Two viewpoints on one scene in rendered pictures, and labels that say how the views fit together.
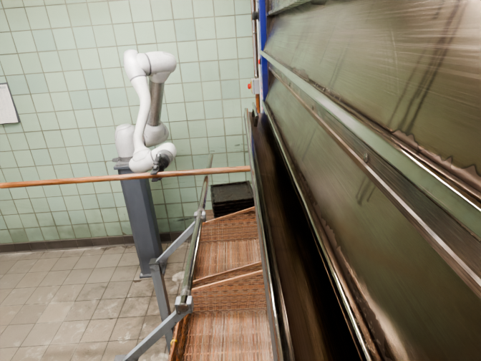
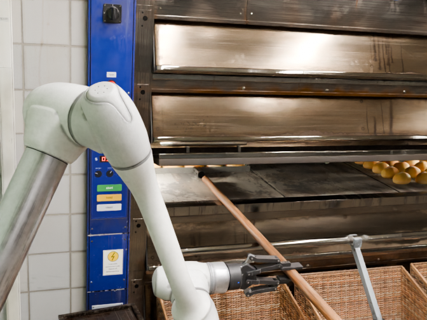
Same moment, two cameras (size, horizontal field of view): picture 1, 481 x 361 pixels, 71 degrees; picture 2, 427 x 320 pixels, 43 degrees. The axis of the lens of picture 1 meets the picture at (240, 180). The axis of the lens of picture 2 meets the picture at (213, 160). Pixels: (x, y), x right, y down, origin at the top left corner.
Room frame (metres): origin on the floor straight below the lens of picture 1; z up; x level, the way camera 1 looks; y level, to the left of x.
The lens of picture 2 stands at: (2.32, 1.76, 1.94)
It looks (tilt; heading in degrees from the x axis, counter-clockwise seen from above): 15 degrees down; 251
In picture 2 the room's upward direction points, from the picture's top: 4 degrees clockwise
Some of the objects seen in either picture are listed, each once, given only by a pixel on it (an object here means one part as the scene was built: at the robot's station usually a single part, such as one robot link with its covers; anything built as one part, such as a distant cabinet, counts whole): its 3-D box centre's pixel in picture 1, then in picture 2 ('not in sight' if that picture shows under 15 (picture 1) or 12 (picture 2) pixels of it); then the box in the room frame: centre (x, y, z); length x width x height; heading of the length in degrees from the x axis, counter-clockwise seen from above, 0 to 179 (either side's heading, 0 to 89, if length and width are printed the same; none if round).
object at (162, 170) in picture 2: not in sight; (186, 159); (1.56, -0.81, 1.19); 0.55 x 0.36 x 0.03; 179
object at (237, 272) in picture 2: (161, 163); (240, 275); (1.74, 0.43, 1.20); 0.09 x 0.07 x 0.08; 179
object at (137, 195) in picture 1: (143, 219); not in sight; (2.38, 0.80, 0.50); 0.21 x 0.21 x 1.00; 3
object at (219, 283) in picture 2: (164, 158); (216, 277); (1.82, 0.42, 1.20); 0.09 x 0.06 x 0.09; 89
